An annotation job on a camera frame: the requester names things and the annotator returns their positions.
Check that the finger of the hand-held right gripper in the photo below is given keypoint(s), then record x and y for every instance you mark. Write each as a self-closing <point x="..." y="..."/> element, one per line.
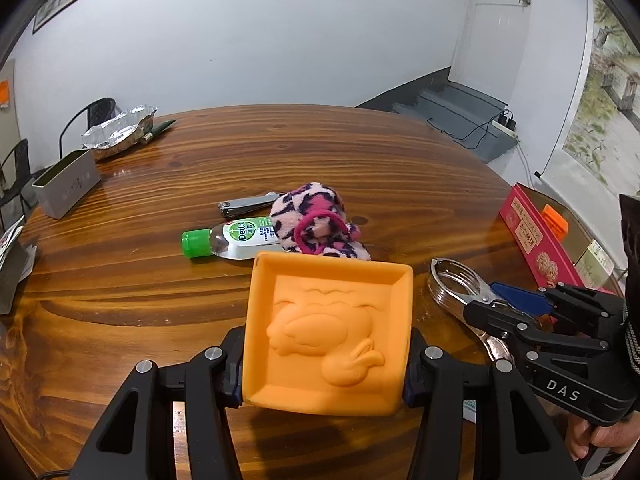
<point x="520" y="299"/>
<point x="495" y="317"/>

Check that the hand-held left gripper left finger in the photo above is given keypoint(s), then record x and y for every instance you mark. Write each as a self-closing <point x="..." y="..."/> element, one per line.
<point x="230" y="360"/>

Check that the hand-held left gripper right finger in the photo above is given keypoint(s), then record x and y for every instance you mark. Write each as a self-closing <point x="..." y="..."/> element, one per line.
<point x="417" y="365"/>

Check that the pink tin container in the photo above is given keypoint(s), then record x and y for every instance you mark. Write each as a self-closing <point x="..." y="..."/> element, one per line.
<point x="530" y="240"/>

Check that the orange embossed square block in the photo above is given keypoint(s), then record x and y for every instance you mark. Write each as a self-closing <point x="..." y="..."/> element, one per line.
<point x="320" y="320"/>

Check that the green pen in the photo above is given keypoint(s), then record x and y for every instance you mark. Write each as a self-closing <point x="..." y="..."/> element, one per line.
<point x="162" y="127"/>

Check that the person's right hand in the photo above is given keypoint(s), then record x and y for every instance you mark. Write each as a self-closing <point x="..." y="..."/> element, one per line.
<point x="600" y="435"/>

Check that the orange studded cube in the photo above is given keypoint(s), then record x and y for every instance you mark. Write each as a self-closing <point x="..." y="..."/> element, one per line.
<point x="555" y="220"/>

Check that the white printed carton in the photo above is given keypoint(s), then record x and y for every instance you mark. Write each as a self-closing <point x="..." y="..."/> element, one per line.
<point x="597" y="260"/>

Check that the green cap sanitizer bottle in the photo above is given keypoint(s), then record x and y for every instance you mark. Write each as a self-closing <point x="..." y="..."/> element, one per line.
<point x="235" y="237"/>

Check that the silver nail clipper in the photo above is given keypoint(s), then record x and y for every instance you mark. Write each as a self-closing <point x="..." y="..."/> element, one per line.
<point x="245" y="204"/>

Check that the white power strip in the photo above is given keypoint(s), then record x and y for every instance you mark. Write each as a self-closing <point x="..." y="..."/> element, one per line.
<point x="505" y="129"/>

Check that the black plug charger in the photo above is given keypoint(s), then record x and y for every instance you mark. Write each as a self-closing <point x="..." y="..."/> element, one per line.
<point x="507" y="120"/>

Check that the grey stairs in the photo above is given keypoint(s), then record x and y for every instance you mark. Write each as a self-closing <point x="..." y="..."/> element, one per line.
<point x="450" y="100"/>

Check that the grey rectangular box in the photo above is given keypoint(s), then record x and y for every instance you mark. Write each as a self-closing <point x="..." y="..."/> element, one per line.
<point x="70" y="190"/>

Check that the foil dish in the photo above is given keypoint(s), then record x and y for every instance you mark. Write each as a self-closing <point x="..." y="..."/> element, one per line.
<point x="117" y="132"/>

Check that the black metal chair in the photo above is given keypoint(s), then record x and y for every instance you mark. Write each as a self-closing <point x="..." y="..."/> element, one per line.
<point x="20" y="152"/>
<point x="100" y="110"/>

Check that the painted wall scroll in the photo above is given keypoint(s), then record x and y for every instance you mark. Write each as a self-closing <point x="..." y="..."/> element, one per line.
<point x="605" y="110"/>

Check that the orange wall note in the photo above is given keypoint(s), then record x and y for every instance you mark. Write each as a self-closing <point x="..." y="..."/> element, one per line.
<point x="4" y="94"/>

